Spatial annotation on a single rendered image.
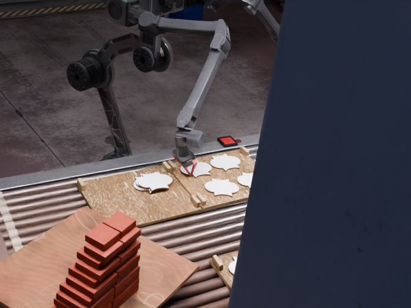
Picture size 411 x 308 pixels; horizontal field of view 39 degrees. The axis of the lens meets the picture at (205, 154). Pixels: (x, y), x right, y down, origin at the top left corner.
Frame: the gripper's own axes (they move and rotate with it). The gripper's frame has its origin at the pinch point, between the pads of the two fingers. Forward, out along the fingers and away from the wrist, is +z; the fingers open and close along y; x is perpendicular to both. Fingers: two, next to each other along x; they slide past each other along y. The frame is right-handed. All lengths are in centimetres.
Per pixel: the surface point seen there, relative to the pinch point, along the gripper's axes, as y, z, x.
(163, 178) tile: -4.6, -4.6, 13.0
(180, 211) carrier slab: -24.8, -2.3, 15.8
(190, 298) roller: -67, -4, 34
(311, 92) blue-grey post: -176, -151, 67
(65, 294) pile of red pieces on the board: -70, -37, 71
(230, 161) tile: 0.1, 6.4, -22.1
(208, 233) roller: -38.8, 1.2, 11.3
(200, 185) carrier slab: -11.5, 1.8, -0.5
